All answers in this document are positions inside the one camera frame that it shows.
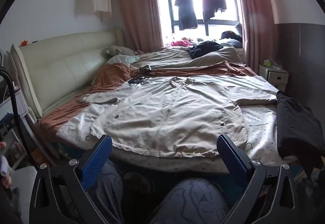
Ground beige duvet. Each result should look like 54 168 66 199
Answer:
131 46 242 69

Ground person's left hand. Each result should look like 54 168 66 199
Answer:
0 141 13 187

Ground person's leg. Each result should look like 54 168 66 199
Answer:
150 178 229 224
86 159 125 224

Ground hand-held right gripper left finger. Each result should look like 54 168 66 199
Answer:
29 134 113 224

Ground white nightstand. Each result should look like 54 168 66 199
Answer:
258 63 289 91

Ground pink cloth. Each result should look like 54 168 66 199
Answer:
171 38 193 47

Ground dark cloth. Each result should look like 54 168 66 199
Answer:
128 75 150 85

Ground grey plush toy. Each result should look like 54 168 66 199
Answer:
106 45 139 57

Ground bed with dotted white sheet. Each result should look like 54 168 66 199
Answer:
38 72 305 176

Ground dark-framed window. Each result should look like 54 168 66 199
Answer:
154 0 244 47

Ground beige zip jacket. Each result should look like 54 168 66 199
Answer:
77 75 278 158

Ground dark clothes on windowsill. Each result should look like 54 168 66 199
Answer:
220 22 243 44

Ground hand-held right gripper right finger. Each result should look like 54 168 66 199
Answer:
217 134 300 224

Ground pale pillow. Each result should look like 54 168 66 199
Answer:
105 55 140 66

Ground black flexible hose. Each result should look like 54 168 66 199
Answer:
0 67 42 166

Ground person's right leg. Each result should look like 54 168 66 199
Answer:
150 178 229 224

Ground orange-brown blanket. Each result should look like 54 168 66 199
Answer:
39 60 257 138

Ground cream padded headboard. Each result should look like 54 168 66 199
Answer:
10 29 125 119

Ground black clothes pile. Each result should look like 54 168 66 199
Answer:
187 41 224 59

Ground white shelf unit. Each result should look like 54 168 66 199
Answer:
0 82 29 138

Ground person's left leg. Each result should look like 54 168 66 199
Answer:
86 159 125 224

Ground black garment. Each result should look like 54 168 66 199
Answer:
275 91 322 179

